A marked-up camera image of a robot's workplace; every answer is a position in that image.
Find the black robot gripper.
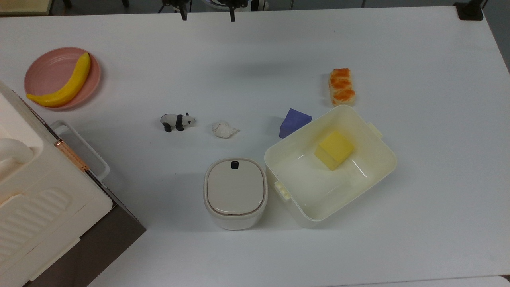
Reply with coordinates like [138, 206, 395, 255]
[161, 0, 250, 22]

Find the orange glazed bread loaf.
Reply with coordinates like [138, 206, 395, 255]
[329, 68, 356, 107]

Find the cream plastic basket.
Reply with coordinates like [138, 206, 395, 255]
[264, 104, 398, 229]

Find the black white panda toy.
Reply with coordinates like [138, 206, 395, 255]
[160, 113, 196, 133]

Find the crumpled white paper ball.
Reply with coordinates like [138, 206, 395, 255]
[212, 121, 240, 139]

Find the purple block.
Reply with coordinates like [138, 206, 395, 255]
[279, 108, 313, 139]

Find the yellow banana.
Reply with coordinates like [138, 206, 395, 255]
[26, 52, 92, 108]

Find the pink round plate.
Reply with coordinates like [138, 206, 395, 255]
[24, 47, 101, 110]

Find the white lidded bin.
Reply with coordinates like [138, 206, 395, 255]
[204, 158, 269, 231]

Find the yellowish wooden furniture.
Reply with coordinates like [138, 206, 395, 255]
[0, 0, 55, 16]

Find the white plastic tray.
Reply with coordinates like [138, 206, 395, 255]
[49, 120, 110, 182]

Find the yellow cube block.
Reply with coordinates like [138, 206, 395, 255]
[314, 132, 355, 171]

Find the white brown appliance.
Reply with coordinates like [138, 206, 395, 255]
[0, 81, 147, 287]

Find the black corner clamp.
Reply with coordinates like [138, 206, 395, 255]
[454, 0, 488, 21]

